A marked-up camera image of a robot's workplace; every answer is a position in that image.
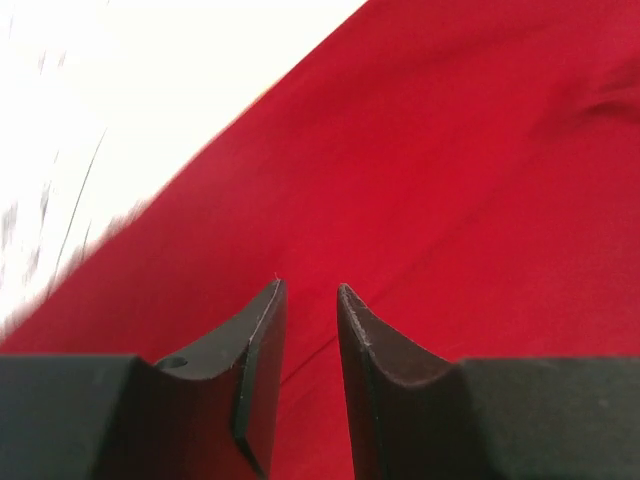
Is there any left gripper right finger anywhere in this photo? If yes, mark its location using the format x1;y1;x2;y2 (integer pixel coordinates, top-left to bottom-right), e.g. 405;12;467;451
337;285;639;479

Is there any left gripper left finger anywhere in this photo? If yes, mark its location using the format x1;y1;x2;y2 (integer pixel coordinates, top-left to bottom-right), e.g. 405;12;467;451
1;280;287;479

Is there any floral table mat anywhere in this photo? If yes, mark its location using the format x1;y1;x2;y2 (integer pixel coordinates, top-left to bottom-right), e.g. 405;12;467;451
1;1;358;333

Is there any red garment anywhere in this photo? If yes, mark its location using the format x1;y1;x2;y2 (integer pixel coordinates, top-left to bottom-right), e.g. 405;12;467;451
2;1;639;479

